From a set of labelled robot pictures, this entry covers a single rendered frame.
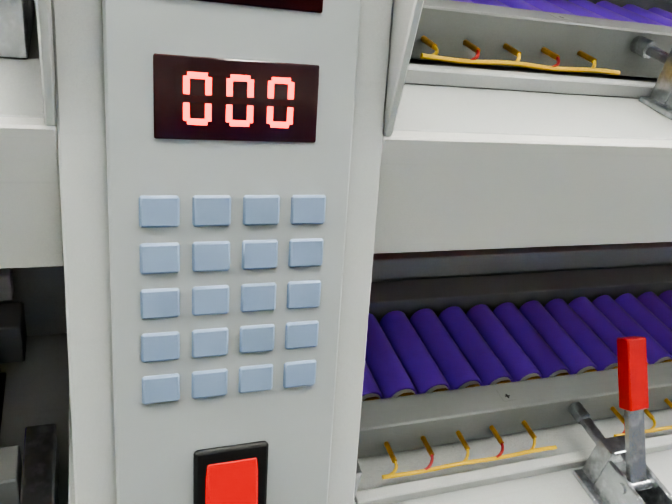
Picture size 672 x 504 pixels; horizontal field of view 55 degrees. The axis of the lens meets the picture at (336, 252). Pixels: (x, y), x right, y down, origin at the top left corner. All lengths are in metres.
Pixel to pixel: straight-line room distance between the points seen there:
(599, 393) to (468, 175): 0.20
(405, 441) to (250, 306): 0.16
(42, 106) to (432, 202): 0.13
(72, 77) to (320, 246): 0.08
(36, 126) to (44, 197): 0.02
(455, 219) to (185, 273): 0.10
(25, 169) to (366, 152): 0.10
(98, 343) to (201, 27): 0.09
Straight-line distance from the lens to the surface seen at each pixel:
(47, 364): 0.38
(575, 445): 0.40
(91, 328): 0.20
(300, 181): 0.19
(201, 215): 0.19
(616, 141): 0.26
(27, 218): 0.20
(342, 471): 0.24
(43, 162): 0.19
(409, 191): 0.22
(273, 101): 0.19
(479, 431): 0.36
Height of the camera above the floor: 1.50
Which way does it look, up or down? 15 degrees down
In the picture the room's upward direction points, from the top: 4 degrees clockwise
